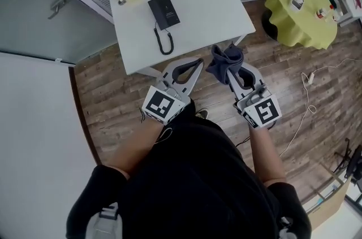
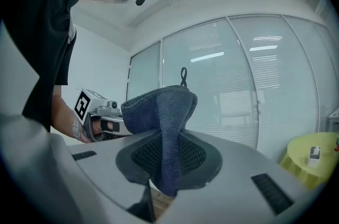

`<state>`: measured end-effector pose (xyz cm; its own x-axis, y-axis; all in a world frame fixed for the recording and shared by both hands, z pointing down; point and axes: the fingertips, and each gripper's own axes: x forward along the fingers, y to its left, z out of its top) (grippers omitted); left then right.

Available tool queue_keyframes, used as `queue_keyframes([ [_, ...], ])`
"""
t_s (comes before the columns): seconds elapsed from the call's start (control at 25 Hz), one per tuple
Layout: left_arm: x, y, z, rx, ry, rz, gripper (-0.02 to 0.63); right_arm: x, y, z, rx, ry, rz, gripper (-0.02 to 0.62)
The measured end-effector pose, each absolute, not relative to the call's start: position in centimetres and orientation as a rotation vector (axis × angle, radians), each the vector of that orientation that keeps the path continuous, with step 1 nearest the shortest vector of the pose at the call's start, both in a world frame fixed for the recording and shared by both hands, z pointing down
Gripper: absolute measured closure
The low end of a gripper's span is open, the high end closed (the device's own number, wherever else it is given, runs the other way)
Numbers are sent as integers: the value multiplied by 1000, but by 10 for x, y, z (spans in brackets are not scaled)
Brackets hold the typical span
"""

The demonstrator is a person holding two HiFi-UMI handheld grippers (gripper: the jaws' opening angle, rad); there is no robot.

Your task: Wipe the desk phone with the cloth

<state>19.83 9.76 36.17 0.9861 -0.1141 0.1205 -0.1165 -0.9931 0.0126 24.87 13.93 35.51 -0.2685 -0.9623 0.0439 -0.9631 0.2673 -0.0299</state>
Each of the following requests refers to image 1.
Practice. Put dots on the small black round object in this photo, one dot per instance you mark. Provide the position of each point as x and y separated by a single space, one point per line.
122 2

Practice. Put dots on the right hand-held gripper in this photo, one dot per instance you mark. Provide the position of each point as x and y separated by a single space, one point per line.
263 112

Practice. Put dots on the person's dark shoe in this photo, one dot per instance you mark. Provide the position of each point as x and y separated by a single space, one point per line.
202 113

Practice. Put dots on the dark grey cloth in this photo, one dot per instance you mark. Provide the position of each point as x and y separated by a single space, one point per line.
224 62

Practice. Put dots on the black box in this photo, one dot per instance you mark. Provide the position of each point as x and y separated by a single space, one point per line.
164 12

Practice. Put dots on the round yellow-green table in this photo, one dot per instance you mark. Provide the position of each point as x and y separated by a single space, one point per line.
299 23

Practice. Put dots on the person's left forearm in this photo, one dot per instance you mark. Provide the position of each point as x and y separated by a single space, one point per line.
135 147

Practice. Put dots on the white power strip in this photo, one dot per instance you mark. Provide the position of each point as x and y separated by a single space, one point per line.
311 78

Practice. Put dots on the black stand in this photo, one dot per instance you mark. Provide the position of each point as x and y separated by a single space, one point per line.
352 161

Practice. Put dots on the person's right forearm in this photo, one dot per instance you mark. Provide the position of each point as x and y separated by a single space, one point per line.
267 153

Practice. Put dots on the small white bottle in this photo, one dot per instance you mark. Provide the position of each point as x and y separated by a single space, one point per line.
338 17

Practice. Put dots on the white rectangular table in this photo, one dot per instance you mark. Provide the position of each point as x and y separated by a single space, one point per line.
203 6

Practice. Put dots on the brown cardboard box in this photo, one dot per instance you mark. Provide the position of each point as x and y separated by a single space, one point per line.
328 206

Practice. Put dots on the person's black shirt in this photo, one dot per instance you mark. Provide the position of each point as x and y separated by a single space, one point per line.
192 181

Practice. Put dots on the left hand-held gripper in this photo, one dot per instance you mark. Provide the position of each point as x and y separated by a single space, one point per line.
161 105

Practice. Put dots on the small red-capped bottle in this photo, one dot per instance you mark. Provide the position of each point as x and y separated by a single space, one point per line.
321 14

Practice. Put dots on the white tissue box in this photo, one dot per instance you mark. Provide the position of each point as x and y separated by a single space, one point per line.
297 2

